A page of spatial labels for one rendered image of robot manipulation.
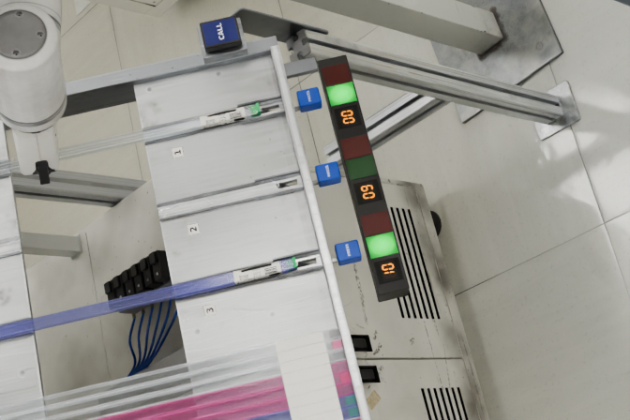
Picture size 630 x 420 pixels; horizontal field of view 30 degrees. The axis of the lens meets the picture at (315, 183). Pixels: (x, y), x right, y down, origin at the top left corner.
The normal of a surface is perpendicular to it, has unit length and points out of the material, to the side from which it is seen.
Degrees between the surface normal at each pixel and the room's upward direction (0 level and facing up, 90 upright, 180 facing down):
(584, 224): 0
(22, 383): 45
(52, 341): 0
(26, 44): 55
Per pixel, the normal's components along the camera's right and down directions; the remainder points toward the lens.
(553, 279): -0.72, -0.10
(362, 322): 0.66, -0.42
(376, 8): 0.28, 0.87
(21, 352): -0.04, -0.37
